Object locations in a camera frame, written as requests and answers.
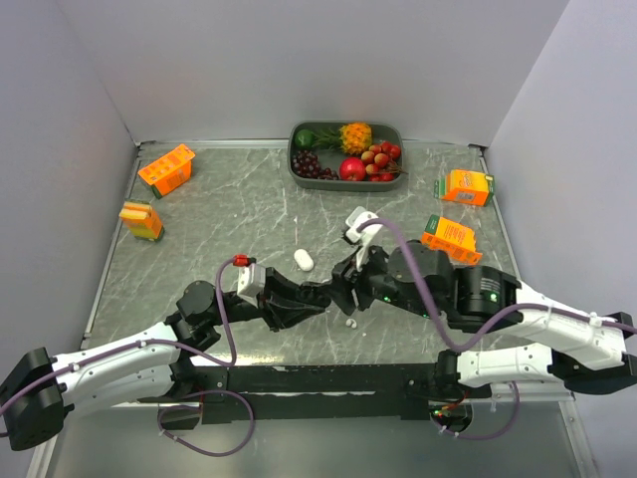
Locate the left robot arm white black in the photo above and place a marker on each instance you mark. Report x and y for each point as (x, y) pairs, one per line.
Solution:
(41, 391)

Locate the red lychee bunch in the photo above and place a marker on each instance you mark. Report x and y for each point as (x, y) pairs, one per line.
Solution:
(382, 162)

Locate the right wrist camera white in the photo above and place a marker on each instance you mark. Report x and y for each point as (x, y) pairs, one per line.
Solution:
(360, 231)

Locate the dark grape bunch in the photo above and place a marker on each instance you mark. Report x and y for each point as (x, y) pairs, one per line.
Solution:
(305, 164)

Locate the orange yellow carton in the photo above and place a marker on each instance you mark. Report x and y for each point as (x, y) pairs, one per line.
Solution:
(142, 221)

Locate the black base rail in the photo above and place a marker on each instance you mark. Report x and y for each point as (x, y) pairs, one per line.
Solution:
(404, 390)

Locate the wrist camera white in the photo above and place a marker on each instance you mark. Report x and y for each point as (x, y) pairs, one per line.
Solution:
(251, 279)
(360, 231)

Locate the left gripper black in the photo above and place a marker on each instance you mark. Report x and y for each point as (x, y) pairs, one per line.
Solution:
(282, 303)

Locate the orange flat box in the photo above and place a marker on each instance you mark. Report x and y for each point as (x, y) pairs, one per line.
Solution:
(456, 240)

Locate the orange pineapple toy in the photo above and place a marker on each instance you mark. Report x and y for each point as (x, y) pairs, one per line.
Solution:
(352, 138)

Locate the grey fruit tray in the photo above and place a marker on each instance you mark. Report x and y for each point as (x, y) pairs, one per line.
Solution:
(332, 158)

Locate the green lime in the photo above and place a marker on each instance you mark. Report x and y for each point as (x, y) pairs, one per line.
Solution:
(304, 139)

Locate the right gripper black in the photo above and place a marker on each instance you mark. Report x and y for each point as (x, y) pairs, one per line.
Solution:
(345, 275)

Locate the orange green box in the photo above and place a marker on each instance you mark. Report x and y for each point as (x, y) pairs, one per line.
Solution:
(466, 187)

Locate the red apple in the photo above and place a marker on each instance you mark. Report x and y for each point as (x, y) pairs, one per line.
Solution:
(352, 169)

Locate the orange juice carton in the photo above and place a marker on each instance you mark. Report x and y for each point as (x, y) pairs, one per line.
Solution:
(169, 171)

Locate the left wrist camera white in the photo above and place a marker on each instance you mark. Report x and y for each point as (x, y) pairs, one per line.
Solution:
(251, 279)

